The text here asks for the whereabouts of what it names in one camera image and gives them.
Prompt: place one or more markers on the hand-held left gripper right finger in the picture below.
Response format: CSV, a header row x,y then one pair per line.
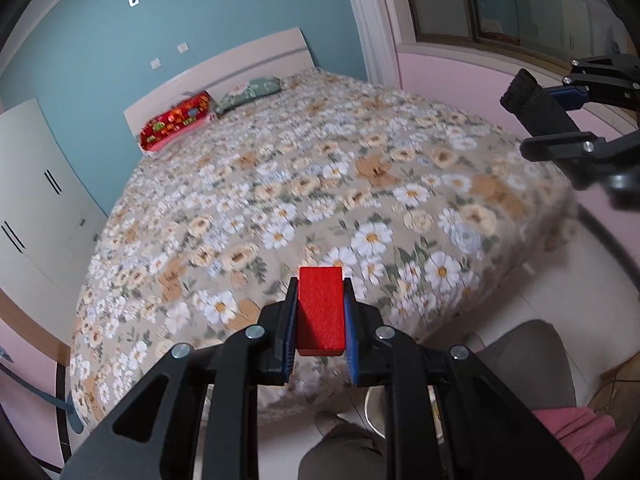
x,y
351,330

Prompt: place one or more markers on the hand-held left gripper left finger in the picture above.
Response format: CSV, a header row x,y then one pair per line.
x,y
287,325

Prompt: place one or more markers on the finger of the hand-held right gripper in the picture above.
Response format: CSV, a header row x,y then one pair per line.
x,y
575,96
560,149

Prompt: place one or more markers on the red block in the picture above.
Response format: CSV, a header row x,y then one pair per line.
x,y
320,310

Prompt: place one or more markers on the black cloth roll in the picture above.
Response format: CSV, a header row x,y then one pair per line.
x,y
537,105

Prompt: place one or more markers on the round white bowl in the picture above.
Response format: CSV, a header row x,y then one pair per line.
x,y
374,407

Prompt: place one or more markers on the bed with floral blanket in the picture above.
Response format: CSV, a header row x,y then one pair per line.
x,y
325,185

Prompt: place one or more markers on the red patterned pillow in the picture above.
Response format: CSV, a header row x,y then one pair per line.
x,y
175,120

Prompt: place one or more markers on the green floral pillow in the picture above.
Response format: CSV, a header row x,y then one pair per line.
x,y
247,92

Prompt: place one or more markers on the pink garment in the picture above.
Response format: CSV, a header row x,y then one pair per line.
x,y
575,427

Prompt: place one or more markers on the white headboard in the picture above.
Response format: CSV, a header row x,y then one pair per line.
x,y
220,72

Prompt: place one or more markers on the white wardrobe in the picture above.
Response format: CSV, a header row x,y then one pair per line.
x,y
40,200

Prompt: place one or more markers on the window with dark frame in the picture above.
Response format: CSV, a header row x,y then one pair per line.
x,y
525,0

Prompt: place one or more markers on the white wall socket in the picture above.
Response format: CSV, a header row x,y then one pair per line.
x,y
183,47
156,64

